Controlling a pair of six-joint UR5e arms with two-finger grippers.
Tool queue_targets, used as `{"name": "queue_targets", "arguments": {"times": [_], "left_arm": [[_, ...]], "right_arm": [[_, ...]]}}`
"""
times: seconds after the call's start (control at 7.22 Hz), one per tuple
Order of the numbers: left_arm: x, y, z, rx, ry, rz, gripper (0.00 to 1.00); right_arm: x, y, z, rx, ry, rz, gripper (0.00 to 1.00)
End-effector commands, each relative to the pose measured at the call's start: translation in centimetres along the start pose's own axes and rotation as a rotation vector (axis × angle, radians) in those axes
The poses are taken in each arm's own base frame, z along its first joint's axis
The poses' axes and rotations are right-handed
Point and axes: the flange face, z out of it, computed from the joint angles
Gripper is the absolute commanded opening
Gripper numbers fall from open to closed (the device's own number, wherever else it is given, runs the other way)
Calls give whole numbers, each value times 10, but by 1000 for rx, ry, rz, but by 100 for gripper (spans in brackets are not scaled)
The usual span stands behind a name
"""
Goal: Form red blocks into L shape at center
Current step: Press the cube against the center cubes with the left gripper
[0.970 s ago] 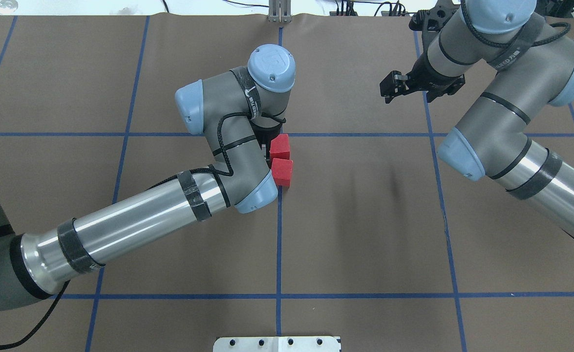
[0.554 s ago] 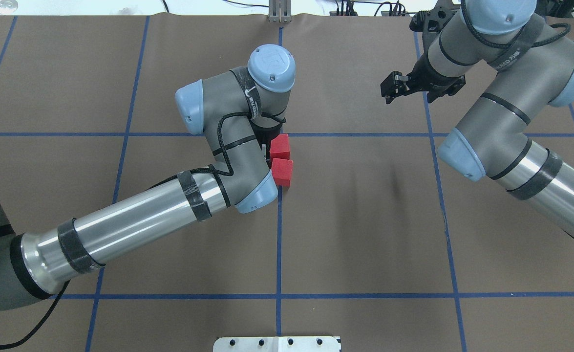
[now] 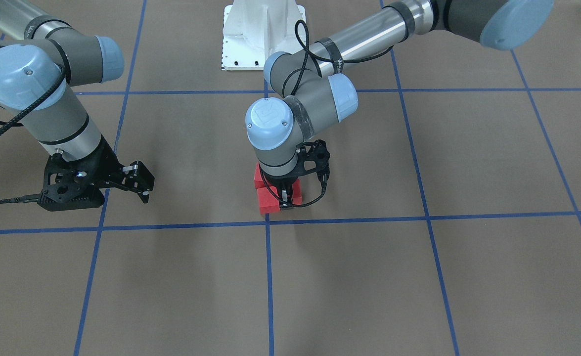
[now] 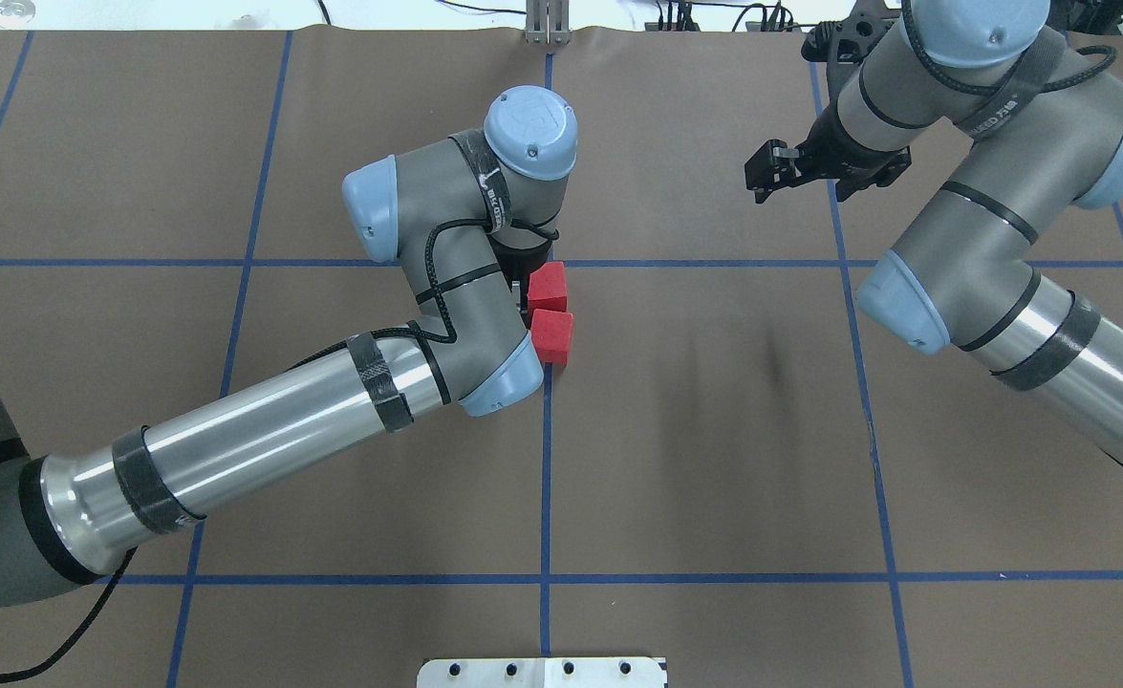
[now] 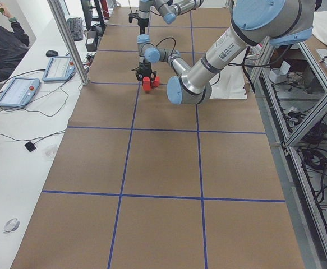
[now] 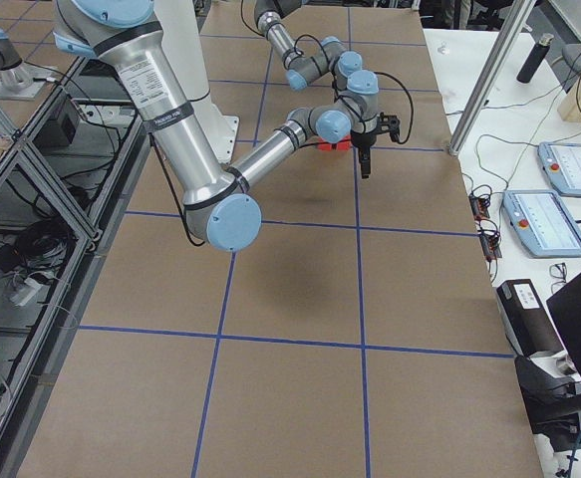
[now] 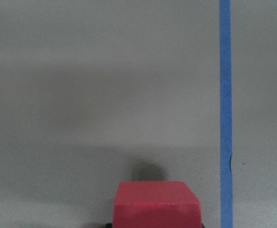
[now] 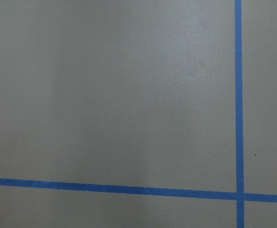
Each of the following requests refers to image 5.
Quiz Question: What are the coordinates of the black keyboard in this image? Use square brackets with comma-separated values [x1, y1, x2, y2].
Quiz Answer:
[67, 17, 83, 41]

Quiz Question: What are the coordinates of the black computer mouse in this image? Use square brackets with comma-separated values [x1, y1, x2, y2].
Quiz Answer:
[45, 50, 58, 58]

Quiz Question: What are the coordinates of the teach pendant nearer blue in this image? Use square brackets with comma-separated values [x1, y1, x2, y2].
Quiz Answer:
[0, 77, 41, 108]

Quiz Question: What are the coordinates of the red block moved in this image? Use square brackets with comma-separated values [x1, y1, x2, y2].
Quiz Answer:
[152, 76, 160, 87]
[142, 77, 152, 93]

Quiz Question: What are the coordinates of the seated person in black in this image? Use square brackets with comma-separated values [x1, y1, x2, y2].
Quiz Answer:
[0, 3, 30, 82]

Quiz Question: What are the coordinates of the aluminium frame post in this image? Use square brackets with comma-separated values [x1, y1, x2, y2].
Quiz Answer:
[47, 0, 89, 86]

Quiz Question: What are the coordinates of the small black square device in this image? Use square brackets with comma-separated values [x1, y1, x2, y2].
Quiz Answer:
[24, 141, 36, 152]

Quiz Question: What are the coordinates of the teach pendant farther blue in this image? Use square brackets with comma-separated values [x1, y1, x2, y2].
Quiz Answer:
[42, 56, 76, 82]

